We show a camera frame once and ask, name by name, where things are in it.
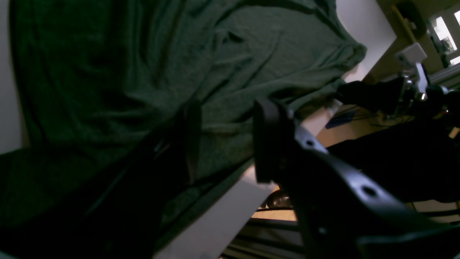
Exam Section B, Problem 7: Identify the white gripper body, image right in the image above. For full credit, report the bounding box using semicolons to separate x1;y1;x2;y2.
394;42;429;102

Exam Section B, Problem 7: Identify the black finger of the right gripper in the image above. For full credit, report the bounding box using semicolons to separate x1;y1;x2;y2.
335;77;407;114

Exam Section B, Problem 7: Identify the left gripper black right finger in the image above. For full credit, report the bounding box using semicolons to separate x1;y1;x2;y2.
253;98;459;259

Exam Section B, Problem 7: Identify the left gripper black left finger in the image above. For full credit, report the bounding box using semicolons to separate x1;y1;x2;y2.
1;100;202;259

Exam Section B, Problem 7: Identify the dark green t-shirt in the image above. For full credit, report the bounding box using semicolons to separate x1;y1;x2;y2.
1;0;367;249

